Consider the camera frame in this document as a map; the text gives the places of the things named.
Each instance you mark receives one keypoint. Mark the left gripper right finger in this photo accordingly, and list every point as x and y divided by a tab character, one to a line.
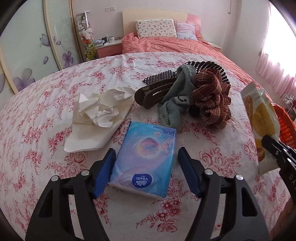
228	209

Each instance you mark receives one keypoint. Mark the white yellow snack wrapper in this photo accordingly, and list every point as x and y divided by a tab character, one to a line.
264	121

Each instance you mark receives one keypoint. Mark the brown plaid scrunchie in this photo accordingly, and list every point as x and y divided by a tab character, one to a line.
210	99

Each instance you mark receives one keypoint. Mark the blue tissue pack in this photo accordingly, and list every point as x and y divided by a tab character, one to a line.
144	162

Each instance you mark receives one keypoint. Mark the white tissue paper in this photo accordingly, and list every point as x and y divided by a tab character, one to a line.
97	117

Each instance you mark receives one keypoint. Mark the grey green smiley sock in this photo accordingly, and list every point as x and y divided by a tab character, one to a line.
178	99

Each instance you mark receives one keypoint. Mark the brown hair claw clip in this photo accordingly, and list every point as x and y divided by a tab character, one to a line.
148	96

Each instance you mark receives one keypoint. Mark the red plastic laundry basket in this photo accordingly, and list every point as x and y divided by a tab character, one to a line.
287	127

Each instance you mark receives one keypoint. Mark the pink floral tablecloth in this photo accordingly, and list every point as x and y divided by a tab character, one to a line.
36	122

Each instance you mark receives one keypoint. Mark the pink window curtain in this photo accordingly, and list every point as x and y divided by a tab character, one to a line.
277	59

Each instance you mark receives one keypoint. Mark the right pink nightstand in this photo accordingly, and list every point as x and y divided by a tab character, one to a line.
217	47

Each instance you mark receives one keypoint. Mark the pink nightstand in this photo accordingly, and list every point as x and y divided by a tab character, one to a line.
111	49
217	47

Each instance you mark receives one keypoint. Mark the striped pink pillow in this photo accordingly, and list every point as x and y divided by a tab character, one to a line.
185	31

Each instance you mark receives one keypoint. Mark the green frog plush toy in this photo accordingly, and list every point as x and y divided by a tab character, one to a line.
90	52

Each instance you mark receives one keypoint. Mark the floral white pillow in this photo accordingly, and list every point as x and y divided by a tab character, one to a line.
155	28

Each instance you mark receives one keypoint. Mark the left pink nightstand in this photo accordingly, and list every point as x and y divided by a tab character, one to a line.
111	49

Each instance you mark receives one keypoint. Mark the sliding wardrobe floral glass doors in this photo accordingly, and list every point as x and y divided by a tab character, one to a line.
38	38

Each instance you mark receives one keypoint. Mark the white mug on nightstand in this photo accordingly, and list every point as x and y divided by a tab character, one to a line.
111	39

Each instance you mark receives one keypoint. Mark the bed with salmon duvet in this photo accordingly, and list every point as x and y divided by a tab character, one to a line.
132	44

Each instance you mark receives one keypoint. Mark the clear tube of plush toys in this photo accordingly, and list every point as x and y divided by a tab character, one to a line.
84	30

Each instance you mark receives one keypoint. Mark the white wire rack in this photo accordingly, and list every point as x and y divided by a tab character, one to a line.
287	100

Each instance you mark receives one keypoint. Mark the wall power socket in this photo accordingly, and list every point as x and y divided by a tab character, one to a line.
112	8

